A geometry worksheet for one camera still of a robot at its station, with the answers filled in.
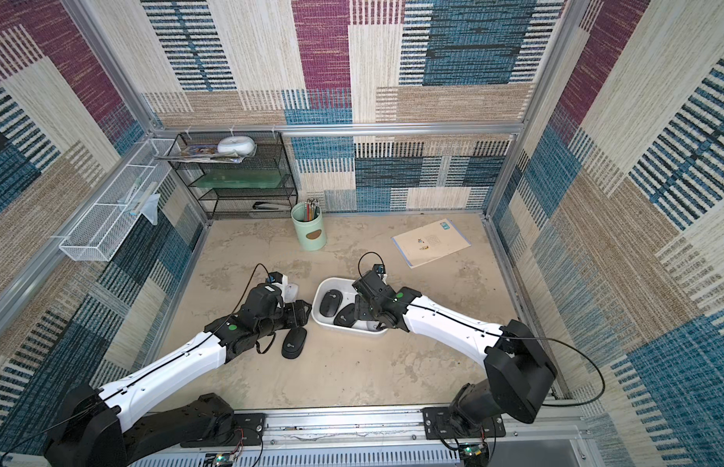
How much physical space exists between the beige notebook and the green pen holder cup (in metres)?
0.29

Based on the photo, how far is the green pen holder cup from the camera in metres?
1.02

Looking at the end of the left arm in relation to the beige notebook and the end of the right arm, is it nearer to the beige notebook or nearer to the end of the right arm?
the end of the right arm

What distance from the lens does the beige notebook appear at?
1102mm

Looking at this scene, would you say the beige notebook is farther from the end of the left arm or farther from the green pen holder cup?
the end of the left arm
